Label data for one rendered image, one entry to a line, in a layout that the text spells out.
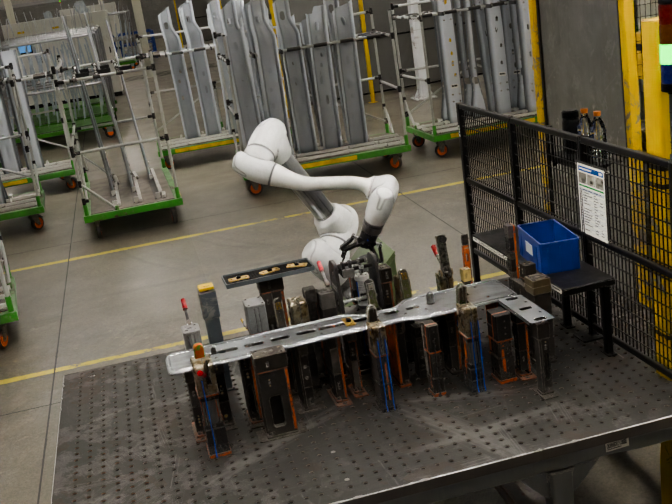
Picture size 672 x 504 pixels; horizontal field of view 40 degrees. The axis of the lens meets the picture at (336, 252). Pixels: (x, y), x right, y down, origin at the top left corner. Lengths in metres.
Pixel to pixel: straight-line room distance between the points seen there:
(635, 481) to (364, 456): 1.51
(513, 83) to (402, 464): 9.04
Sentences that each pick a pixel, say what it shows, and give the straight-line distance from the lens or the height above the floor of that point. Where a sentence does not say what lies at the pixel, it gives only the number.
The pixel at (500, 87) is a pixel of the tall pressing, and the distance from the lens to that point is 11.56.
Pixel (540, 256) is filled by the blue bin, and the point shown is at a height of 1.11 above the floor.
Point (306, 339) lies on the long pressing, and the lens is 3.53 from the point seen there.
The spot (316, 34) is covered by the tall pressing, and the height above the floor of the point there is 1.59.
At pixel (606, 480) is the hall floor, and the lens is 4.40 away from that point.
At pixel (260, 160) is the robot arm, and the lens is 3.97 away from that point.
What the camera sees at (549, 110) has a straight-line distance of 6.45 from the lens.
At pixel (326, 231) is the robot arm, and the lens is 4.34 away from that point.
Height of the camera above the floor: 2.33
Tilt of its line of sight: 17 degrees down
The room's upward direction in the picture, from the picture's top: 8 degrees counter-clockwise
